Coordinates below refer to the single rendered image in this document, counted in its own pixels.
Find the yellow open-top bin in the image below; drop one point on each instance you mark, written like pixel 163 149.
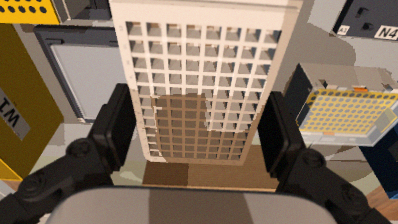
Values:
pixel 29 116

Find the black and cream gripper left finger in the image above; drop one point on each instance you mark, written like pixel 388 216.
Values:
pixel 88 162

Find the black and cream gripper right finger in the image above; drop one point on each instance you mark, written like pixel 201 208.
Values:
pixel 303 170

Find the grey flat mat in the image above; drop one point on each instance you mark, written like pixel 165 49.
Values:
pixel 312 41

